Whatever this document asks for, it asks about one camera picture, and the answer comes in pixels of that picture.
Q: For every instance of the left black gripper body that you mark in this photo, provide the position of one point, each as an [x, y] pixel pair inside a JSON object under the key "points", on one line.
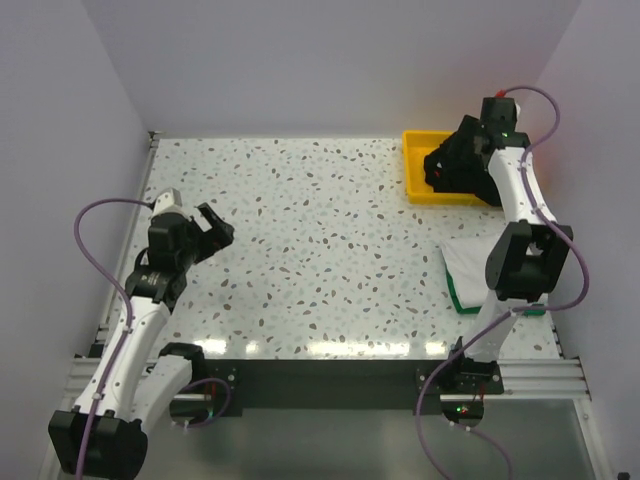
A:
{"points": [[196, 245]]}

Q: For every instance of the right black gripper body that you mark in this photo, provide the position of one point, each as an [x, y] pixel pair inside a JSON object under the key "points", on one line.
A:
{"points": [[471, 123]]}

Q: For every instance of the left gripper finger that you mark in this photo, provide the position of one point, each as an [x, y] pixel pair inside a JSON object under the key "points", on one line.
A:
{"points": [[221, 234], [208, 214]]}

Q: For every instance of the black t shirt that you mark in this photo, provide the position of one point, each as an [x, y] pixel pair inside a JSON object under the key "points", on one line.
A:
{"points": [[438, 172]]}

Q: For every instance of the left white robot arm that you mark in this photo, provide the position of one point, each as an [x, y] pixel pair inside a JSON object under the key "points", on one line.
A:
{"points": [[105, 434]]}

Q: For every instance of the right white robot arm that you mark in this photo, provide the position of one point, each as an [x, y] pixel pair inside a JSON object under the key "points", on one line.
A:
{"points": [[525, 263]]}

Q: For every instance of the yellow plastic bin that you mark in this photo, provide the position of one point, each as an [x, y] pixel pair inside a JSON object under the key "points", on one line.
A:
{"points": [[416, 144]]}

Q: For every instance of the folded white t shirt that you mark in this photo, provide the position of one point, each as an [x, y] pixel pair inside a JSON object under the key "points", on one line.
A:
{"points": [[465, 262]]}

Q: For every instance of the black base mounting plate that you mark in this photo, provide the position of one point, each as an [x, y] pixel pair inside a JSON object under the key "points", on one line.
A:
{"points": [[388, 384]]}

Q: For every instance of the folded green t shirt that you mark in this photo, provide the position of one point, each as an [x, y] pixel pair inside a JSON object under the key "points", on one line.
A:
{"points": [[457, 302]]}

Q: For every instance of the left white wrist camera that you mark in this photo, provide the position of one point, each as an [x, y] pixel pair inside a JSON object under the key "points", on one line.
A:
{"points": [[168, 201]]}

